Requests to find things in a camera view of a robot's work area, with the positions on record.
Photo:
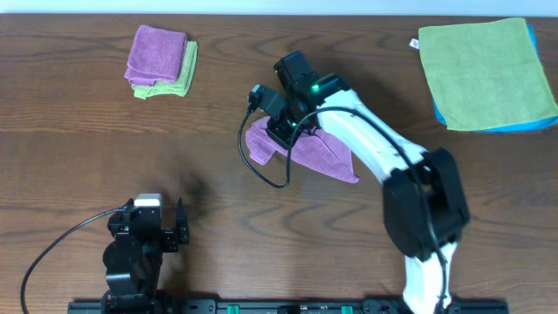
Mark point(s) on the purple microfiber cloth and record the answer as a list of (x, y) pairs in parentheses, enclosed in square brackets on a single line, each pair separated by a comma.
[(318, 151)]

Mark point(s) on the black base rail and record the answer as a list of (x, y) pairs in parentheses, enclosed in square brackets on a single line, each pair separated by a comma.
[(368, 306)]

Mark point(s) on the folded purple cloth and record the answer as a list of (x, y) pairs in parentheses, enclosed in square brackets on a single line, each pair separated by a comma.
[(156, 56)]

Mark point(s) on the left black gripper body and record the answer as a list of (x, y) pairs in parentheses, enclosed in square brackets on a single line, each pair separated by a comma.
[(161, 235)]

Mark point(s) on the folded green cloth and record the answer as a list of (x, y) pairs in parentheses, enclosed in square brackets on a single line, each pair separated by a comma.
[(181, 85)]

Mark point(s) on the flat green cloth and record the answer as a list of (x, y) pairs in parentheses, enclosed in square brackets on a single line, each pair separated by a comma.
[(486, 76)]

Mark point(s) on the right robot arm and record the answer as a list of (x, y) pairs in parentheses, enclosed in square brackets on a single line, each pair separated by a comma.
[(424, 203)]

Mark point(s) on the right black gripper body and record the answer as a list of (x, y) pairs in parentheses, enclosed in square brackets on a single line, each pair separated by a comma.
[(281, 134)]

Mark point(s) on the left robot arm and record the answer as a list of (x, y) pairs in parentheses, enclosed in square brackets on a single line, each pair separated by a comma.
[(134, 258)]

